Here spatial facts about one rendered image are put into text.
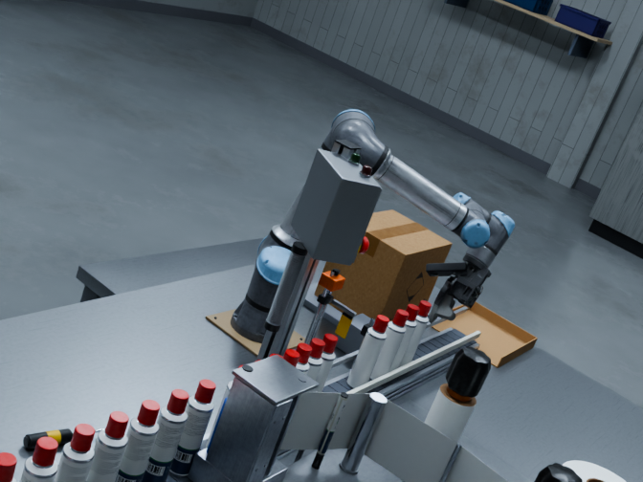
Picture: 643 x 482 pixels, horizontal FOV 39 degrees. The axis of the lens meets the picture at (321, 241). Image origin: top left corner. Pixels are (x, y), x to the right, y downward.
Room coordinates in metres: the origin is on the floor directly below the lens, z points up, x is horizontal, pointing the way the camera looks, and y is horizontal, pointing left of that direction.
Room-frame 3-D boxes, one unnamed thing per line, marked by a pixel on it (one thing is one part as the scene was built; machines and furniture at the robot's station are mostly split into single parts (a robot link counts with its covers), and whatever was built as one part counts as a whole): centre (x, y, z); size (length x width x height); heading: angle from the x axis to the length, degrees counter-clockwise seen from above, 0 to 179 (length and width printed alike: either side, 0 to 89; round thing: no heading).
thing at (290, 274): (1.83, 0.04, 1.18); 0.04 x 0.04 x 0.21
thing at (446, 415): (1.86, -0.41, 1.03); 0.09 x 0.09 x 0.30
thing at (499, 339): (2.80, -0.61, 0.85); 0.30 x 0.26 x 0.04; 151
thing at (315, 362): (1.83, -0.07, 0.98); 0.05 x 0.05 x 0.20
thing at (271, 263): (2.28, 0.09, 1.00); 0.13 x 0.12 x 0.14; 6
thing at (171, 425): (1.44, 0.14, 0.98); 0.05 x 0.05 x 0.20
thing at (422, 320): (2.27, -0.32, 0.98); 0.05 x 0.05 x 0.20
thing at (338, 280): (1.95, -0.08, 1.05); 0.10 x 0.04 x 0.33; 61
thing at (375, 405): (1.72, -0.23, 0.97); 0.05 x 0.05 x 0.19
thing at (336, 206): (1.88, 0.00, 1.38); 0.17 x 0.10 x 0.19; 26
